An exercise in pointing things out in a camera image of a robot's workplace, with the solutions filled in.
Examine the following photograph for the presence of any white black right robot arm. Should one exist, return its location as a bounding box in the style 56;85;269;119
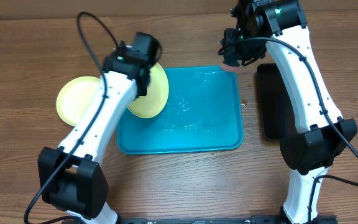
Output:
219;1;357;223

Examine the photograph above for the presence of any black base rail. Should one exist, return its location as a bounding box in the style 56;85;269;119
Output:
61;214;338;224

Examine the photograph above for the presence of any black tray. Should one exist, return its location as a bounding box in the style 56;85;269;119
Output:
255;63;297;141

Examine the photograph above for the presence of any red sponge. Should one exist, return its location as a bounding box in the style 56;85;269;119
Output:
218;40;240;72

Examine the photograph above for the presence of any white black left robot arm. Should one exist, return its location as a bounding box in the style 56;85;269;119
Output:
28;52;158;223

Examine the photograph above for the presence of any teal plastic tray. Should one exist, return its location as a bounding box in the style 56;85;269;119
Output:
116;65;244;155

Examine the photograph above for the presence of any yellow plate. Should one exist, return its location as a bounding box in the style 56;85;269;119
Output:
56;76;100;126
127;63;169;118

